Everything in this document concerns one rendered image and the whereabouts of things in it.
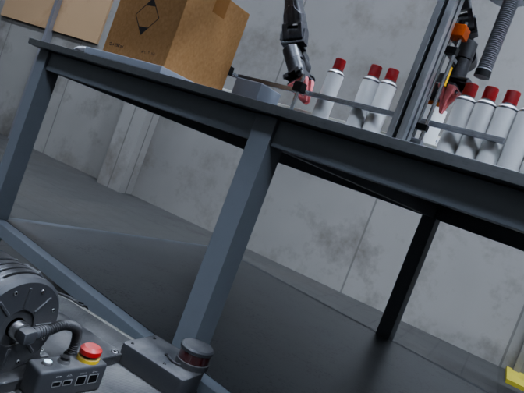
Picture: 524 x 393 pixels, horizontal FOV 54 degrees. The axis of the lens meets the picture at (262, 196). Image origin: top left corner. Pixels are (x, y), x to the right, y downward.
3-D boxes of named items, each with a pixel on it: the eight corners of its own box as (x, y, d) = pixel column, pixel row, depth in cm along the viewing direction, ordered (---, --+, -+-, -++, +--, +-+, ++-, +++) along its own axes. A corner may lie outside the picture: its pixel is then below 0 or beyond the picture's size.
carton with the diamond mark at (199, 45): (219, 98, 158) (250, 14, 157) (162, 69, 139) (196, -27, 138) (158, 80, 176) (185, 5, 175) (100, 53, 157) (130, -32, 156)
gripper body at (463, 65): (437, 85, 146) (446, 61, 146) (472, 92, 140) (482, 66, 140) (430, 77, 141) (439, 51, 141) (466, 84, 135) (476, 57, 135)
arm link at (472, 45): (457, 32, 139) (479, 37, 136) (459, 42, 145) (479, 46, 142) (447, 57, 139) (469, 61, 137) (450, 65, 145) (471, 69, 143)
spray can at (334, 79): (327, 128, 157) (352, 64, 156) (320, 123, 153) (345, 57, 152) (314, 124, 160) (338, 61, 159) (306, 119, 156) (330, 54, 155)
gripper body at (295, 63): (316, 82, 165) (310, 62, 167) (300, 70, 157) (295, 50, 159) (299, 91, 168) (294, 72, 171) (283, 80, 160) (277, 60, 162)
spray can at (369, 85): (362, 137, 149) (388, 70, 148) (355, 132, 145) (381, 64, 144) (347, 133, 153) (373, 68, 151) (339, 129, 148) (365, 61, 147)
